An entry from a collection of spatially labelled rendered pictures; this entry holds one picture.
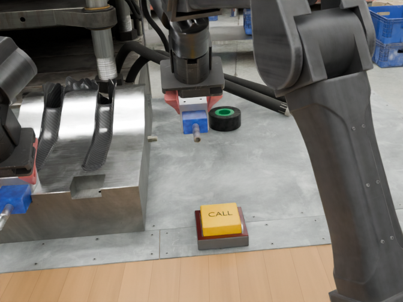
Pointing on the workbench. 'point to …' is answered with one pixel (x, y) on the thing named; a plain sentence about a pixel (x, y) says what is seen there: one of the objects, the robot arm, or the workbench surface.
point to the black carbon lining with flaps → (102, 117)
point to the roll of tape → (224, 118)
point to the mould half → (50, 176)
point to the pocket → (87, 186)
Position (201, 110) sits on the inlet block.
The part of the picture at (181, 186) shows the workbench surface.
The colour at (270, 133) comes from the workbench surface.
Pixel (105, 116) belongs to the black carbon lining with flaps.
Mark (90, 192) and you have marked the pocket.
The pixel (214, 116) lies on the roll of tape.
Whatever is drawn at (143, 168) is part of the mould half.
